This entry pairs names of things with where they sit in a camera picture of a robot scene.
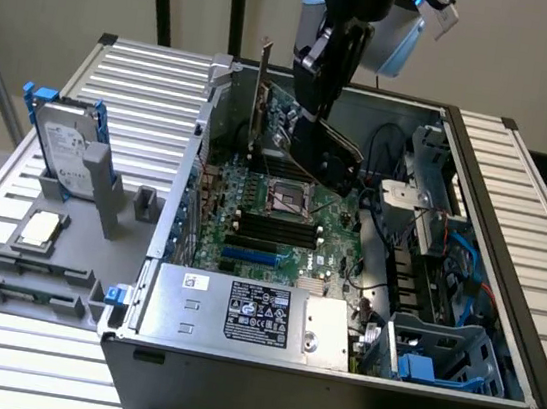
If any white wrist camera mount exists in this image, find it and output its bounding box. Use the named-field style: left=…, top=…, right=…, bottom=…
left=405, top=0, right=464, bottom=44

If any blue expansion slot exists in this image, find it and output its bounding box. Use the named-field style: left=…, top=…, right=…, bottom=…
left=218, top=243, right=282, bottom=272

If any small chipset heatsink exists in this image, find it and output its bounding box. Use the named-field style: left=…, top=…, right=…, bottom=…
left=298, top=275, right=331, bottom=299

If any silver CPU chip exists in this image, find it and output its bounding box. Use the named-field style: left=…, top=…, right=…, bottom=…
left=14, top=205, right=71, bottom=255

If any blue flat data wire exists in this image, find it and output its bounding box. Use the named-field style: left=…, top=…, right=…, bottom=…
left=437, top=231, right=491, bottom=334

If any grey parts rack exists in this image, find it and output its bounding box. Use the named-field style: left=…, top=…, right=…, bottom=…
left=0, top=130, right=171, bottom=334

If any red wire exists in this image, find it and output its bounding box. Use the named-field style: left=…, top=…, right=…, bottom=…
left=477, top=283, right=505, bottom=317

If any tall metal drive cage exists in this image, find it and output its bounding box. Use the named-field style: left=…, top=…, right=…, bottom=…
left=370, top=120, right=482, bottom=262

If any blue disk bay latch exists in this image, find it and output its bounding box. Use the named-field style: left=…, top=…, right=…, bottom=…
left=395, top=350, right=440, bottom=386

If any black looped wire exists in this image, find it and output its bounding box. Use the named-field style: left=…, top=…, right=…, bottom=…
left=364, top=120, right=412, bottom=183

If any low metal disk bay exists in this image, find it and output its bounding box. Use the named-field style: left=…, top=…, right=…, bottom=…
left=377, top=308, right=517, bottom=399

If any blue disk caddy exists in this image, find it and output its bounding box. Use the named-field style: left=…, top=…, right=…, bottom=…
left=9, top=80, right=124, bottom=205

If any silver hard disk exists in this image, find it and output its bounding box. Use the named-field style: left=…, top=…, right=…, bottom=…
left=22, top=99, right=109, bottom=202

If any metal CPU socket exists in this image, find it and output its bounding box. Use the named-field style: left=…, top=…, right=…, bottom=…
left=261, top=174, right=322, bottom=222

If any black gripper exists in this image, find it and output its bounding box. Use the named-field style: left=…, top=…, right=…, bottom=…
left=284, top=0, right=398, bottom=131

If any black RAM slot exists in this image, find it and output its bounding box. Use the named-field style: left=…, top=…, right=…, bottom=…
left=239, top=209, right=326, bottom=231
left=237, top=216, right=325, bottom=238
left=236, top=223, right=324, bottom=245
left=233, top=230, right=323, bottom=253

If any silver power supply unit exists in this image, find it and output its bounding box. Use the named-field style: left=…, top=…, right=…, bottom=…
left=135, top=260, right=362, bottom=375

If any green motherboard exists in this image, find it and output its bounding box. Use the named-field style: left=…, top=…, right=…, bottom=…
left=182, top=75, right=405, bottom=333

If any black open PC case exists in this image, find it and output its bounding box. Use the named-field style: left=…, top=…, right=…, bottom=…
left=91, top=43, right=547, bottom=409

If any black expansion card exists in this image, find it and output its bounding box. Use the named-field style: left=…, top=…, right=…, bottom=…
left=241, top=35, right=379, bottom=201

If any blue case latch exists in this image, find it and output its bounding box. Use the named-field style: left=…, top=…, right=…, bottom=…
left=103, top=282, right=132, bottom=308

